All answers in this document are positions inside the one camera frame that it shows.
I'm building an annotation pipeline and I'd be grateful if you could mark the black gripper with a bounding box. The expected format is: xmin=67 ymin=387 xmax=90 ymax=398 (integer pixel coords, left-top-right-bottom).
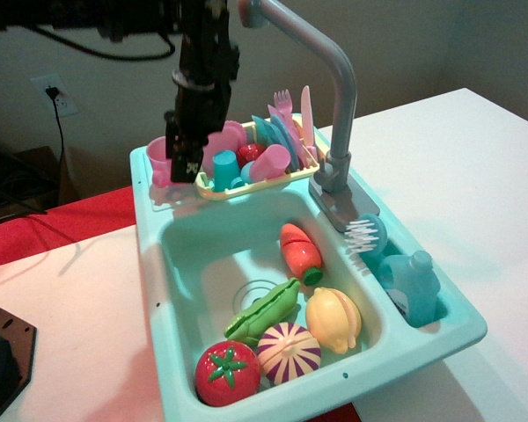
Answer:
xmin=165 ymin=76 xmax=231 ymax=184

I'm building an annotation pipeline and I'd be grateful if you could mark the pink toy cup with handle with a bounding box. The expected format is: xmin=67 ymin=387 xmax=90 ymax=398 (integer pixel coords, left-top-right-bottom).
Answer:
xmin=146 ymin=136 xmax=172 ymax=188

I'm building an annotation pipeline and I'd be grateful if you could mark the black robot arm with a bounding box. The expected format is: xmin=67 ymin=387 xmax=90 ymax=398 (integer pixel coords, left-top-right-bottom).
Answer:
xmin=0 ymin=1 xmax=239 ymax=187

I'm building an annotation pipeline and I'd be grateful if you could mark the teal toy cup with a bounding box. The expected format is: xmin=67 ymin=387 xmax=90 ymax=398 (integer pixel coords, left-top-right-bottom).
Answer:
xmin=213 ymin=149 xmax=240 ymax=193

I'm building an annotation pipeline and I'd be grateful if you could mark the teal toy sink unit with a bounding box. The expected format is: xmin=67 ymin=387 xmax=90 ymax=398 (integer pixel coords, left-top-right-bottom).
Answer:
xmin=130 ymin=148 xmax=487 ymax=421

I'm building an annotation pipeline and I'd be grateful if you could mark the pink scalloped toy plate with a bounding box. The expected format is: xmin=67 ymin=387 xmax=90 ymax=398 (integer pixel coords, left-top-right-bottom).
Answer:
xmin=202 ymin=120 xmax=247 ymax=177

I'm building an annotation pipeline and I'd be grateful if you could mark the red toy strawberry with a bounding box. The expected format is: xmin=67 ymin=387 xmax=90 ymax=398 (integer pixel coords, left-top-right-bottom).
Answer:
xmin=236 ymin=143 xmax=266 ymax=167

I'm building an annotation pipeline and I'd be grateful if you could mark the yellow dish rack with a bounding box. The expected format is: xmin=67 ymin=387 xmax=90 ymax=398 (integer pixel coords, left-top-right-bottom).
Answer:
xmin=194 ymin=121 xmax=319 ymax=200

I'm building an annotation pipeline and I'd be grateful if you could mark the pink toy tumbler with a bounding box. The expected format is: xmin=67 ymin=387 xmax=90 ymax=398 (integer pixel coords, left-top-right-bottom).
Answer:
xmin=249 ymin=144 xmax=290 ymax=182

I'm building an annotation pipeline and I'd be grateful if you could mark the blue toy plate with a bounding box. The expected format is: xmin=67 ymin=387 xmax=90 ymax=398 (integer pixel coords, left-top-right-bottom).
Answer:
xmin=252 ymin=115 xmax=299 ymax=172

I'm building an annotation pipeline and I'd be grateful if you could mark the pink toy fork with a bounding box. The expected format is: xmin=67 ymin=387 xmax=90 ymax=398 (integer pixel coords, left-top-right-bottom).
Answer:
xmin=274 ymin=90 xmax=299 ymax=140

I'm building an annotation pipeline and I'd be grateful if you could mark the pink toy knife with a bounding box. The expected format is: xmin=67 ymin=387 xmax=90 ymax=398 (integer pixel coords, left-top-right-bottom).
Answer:
xmin=300 ymin=85 xmax=314 ymax=147

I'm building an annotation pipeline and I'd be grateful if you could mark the orange toy carrot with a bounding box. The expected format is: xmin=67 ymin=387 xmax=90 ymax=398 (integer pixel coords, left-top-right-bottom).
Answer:
xmin=280 ymin=223 xmax=323 ymax=286

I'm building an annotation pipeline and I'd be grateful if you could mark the grey toy faucet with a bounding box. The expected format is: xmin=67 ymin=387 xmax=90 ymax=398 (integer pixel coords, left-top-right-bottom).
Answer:
xmin=238 ymin=1 xmax=379 ymax=233

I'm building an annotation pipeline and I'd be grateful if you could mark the green toy pea pod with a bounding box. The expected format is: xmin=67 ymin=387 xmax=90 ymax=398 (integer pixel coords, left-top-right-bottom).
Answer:
xmin=224 ymin=278 xmax=301 ymax=347

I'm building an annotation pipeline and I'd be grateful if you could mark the red cloth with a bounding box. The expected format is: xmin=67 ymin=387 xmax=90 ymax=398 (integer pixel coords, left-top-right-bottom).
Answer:
xmin=0 ymin=186 xmax=136 ymax=266

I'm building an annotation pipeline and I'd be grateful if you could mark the teal dish brush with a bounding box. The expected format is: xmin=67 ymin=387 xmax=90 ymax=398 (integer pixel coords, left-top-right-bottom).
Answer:
xmin=344 ymin=214 xmax=388 ymax=256

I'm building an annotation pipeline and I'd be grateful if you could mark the yellow toy lemon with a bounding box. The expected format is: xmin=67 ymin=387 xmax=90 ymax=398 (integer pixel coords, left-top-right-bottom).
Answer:
xmin=305 ymin=287 xmax=363 ymax=354

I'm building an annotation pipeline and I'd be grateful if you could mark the purple striped toy onion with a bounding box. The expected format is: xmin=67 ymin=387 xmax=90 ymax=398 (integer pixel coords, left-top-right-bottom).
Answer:
xmin=257 ymin=322 xmax=322 ymax=386

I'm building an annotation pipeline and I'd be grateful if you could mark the red toy tomato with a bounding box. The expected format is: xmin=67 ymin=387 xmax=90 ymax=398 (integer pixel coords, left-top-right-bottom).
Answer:
xmin=194 ymin=340 xmax=260 ymax=407

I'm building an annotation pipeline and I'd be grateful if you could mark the blue toy soap bottle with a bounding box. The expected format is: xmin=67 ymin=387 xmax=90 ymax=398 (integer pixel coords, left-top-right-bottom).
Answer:
xmin=377 ymin=251 xmax=440 ymax=328

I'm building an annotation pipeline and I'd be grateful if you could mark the white wall outlet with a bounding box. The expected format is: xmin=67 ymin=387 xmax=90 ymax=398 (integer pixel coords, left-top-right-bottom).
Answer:
xmin=30 ymin=73 xmax=79 ymax=117

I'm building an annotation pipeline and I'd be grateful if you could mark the black power cable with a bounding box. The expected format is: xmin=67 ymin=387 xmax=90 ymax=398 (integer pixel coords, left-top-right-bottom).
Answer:
xmin=0 ymin=86 xmax=78 ymax=247

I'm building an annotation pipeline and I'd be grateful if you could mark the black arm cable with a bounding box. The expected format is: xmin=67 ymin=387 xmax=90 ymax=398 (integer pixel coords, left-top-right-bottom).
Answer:
xmin=24 ymin=24 xmax=177 ymax=62

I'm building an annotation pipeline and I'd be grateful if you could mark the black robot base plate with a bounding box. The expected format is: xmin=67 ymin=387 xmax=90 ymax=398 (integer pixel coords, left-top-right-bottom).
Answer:
xmin=0 ymin=308 xmax=37 ymax=417

